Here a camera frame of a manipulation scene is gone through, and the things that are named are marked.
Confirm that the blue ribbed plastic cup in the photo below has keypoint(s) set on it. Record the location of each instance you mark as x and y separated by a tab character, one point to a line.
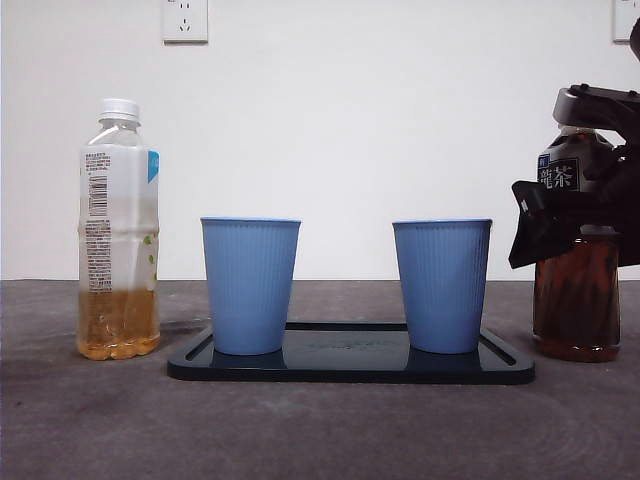
250	290
442	290

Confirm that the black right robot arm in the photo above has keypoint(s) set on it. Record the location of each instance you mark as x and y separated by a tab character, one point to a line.
632	215

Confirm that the dark oolong tea bottle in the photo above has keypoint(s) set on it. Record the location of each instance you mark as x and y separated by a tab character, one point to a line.
575	310

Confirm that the white wall socket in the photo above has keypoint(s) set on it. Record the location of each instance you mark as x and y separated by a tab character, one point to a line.
625	25
185	30

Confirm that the white-label yellow tea bottle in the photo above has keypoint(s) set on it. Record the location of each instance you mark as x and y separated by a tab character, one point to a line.
117	210

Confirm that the dark teal rectangular tray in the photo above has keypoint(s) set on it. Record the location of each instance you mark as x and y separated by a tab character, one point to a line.
350	370

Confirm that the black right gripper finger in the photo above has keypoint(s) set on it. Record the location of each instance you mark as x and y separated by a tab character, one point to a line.
560	215

